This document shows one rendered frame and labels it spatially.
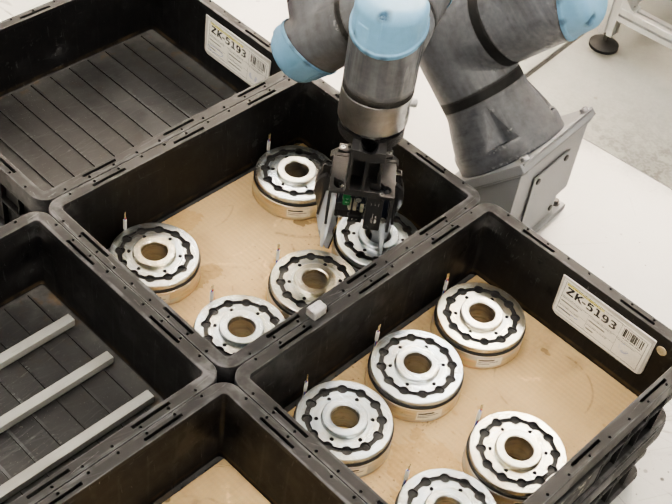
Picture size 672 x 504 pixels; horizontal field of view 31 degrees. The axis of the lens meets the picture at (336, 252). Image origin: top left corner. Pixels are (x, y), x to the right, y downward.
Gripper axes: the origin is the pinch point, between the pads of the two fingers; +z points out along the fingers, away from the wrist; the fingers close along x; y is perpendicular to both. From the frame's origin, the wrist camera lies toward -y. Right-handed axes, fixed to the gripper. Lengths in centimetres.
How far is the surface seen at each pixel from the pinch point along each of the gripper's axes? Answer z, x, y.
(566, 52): 85, 55, -165
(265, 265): 2.1, -9.5, 4.4
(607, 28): 79, 65, -170
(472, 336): -1.1, 14.4, 13.8
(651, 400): -7.9, 31.2, 25.0
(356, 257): -1.1, 0.8, 4.2
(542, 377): 2.1, 22.9, 15.5
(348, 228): -0.8, -0.5, -0.6
